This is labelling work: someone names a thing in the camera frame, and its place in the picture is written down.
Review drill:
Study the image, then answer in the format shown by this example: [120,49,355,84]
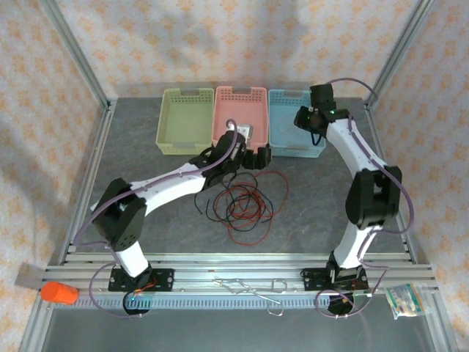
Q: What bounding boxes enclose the thin black cable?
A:
[193,166,257,216]
[226,190,272,230]
[205,185,274,232]

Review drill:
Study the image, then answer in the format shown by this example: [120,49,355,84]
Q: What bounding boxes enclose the light blue perforated plastic basket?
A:
[267,89,327,158]

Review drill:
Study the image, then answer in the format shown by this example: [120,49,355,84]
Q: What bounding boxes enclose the pink perforated plastic basket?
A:
[211,86,271,148]

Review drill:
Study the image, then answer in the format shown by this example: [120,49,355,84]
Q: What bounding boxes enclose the light green perforated plastic basket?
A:
[155,87,215,155]

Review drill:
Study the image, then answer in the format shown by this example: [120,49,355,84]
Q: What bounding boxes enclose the aluminium mounting rails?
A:
[42,251,439,294]

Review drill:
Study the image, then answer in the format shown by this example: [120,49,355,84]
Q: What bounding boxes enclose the clear plastic bag packet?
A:
[384,284,429,320]

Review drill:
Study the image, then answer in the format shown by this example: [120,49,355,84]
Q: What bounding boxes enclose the orange plastic cup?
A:
[40,281,80,305]

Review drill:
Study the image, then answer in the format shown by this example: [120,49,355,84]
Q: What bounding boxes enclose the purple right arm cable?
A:
[315,76,413,320]

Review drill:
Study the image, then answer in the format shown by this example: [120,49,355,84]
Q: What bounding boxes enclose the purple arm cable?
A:
[315,76,413,320]
[75,119,243,320]

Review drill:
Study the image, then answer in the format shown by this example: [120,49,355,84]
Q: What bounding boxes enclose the aluminium side rail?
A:
[364,100,417,263]
[58,98,118,265]

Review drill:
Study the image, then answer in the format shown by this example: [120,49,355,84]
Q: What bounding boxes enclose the aluminium frame post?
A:
[364,0,437,111]
[38,0,113,111]

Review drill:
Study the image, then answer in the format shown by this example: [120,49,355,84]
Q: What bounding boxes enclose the small metal wire clip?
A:
[270,278,298,293]

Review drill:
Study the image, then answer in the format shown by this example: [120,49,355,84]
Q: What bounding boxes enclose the long metal wire hook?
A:
[212,277,285,316]

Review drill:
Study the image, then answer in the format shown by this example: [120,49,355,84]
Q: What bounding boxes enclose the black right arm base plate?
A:
[302,267,368,293]

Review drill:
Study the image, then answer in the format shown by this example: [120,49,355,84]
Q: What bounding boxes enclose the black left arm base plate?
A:
[108,267,175,293]

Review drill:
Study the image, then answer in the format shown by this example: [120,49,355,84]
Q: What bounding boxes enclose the grey slotted cable duct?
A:
[75,293,391,309]

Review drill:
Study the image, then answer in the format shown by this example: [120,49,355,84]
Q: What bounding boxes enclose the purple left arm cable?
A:
[75,119,243,320]

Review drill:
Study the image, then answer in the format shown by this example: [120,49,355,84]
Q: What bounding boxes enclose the aluminium frame leg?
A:
[18,293,56,352]
[426,293,461,352]

